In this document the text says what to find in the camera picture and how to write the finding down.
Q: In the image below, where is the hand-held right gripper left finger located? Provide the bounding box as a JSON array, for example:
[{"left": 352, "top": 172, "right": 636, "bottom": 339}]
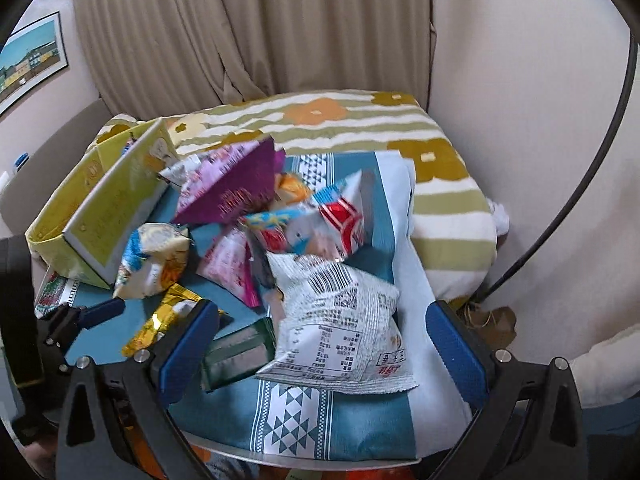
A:
[{"left": 55, "top": 300, "right": 221, "bottom": 480}]

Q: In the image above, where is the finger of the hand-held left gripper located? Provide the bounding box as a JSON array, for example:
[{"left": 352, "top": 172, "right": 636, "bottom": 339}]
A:
[{"left": 79, "top": 299, "right": 126, "bottom": 331}]

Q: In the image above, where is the pink white snack packet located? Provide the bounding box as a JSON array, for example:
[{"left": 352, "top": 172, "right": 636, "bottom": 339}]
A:
[{"left": 159, "top": 152, "right": 236, "bottom": 201}]

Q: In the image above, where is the yellow-green cardboard box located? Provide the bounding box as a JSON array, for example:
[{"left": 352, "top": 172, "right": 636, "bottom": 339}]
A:
[{"left": 25, "top": 119, "right": 177, "bottom": 290}]

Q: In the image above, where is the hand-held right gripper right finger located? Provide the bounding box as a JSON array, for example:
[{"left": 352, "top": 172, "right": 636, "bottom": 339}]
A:
[{"left": 425, "top": 300, "right": 590, "bottom": 480}]

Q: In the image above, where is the framed picture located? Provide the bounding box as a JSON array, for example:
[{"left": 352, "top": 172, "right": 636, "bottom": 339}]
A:
[{"left": 0, "top": 10, "right": 69, "bottom": 117}]

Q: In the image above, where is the cream cushion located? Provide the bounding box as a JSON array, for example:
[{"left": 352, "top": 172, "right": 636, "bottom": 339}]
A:
[{"left": 570, "top": 324, "right": 640, "bottom": 409}]

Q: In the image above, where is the red white printed packet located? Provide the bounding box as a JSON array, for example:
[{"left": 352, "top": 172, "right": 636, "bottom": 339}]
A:
[{"left": 34, "top": 267, "right": 77, "bottom": 319}]

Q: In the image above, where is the beige curtain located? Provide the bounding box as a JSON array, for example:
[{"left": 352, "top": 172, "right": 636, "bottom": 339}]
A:
[{"left": 70, "top": 0, "right": 433, "bottom": 122}]

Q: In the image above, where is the teal patterned cloth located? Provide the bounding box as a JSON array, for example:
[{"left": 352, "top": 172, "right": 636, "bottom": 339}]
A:
[{"left": 65, "top": 152, "right": 473, "bottom": 462}]

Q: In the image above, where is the purple snack packet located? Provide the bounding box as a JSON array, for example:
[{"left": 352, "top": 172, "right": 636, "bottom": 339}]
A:
[{"left": 172, "top": 135, "right": 286, "bottom": 226}]

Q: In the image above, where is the white barcode snack packet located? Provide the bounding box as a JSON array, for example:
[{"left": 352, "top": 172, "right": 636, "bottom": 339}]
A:
[{"left": 254, "top": 252, "right": 421, "bottom": 397}]

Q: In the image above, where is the green snack packet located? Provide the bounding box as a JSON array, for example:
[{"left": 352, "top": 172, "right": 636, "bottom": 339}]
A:
[{"left": 201, "top": 316, "right": 277, "bottom": 393}]

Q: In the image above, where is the blue yellow snack packet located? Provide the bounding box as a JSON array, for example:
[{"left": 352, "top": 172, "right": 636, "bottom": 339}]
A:
[{"left": 112, "top": 222, "right": 193, "bottom": 302}]

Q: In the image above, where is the blue orange cartoon snack packet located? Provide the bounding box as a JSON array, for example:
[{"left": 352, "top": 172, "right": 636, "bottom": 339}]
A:
[{"left": 239, "top": 205, "right": 323, "bottom": 261}]

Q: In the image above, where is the red white snack packet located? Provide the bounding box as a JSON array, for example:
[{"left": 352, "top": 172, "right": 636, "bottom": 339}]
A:
[{"left": 315, "top": 170, "right": 378, "bottom": 261}]

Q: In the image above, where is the floral striped blanket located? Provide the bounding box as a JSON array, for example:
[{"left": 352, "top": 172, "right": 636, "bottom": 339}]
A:
[{"left": 85, "top": 90, "right": 501, "bottom": 306}]

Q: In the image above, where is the white crumpled cloth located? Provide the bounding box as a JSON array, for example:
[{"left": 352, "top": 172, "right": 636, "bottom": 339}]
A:
[{"left": 487, "top": 199, "right": 512, "bottom": 242}]

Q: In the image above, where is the grey headboard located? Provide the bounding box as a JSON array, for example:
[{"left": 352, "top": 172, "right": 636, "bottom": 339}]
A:
[{"left": 0, "top": 97, "right": 110, "bottom": 241}]

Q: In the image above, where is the black cable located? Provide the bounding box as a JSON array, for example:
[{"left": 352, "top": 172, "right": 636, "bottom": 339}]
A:
[{"left": 481, "top": 40, "right": 640, "bottom": 303}]

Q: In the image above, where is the gold snack packet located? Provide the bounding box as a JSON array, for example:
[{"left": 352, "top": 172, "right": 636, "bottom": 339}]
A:
[{"left": 121, "top": 282, "right": 203, "bottom": 359}]

